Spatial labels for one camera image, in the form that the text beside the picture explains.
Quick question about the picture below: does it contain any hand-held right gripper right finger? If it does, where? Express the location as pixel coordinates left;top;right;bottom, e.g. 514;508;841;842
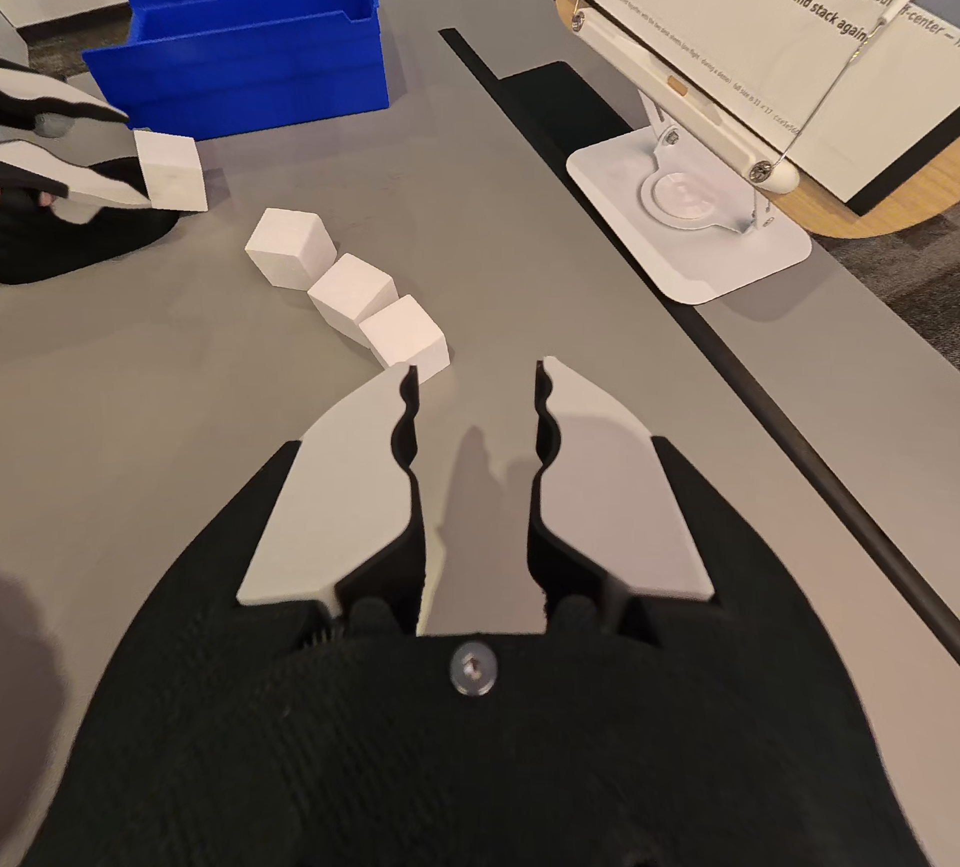
527;355;715;632

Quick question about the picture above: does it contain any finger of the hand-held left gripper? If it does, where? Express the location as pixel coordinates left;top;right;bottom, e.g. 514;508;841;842
0;138;156;210
0;59;135;131

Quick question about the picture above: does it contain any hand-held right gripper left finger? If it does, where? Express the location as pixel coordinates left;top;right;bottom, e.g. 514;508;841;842
236;362;425;634

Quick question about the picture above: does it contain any white hard foam cube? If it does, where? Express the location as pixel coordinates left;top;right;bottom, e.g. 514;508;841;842
360;294;451;386
243;207;339;292
307;253;399;345
133;129;210;214

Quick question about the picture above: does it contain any blue plastic bin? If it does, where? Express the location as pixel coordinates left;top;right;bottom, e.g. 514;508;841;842
81;0;391;142

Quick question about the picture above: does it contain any white and wooden document stand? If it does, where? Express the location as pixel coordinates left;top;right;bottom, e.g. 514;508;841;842
553;0;960;306

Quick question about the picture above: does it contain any printed instruction sheet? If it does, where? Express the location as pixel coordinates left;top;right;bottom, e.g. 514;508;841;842
564;0;960;204

